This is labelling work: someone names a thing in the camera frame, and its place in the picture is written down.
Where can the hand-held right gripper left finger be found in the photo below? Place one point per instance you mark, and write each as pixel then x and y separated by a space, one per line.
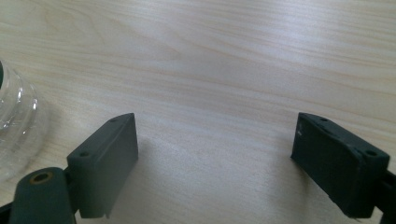
pixel 102 165

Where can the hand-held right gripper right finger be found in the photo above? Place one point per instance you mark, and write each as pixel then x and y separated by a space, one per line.
pixel 339 168

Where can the clear plastic bottle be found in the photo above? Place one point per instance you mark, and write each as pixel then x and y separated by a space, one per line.
pixel 15 124

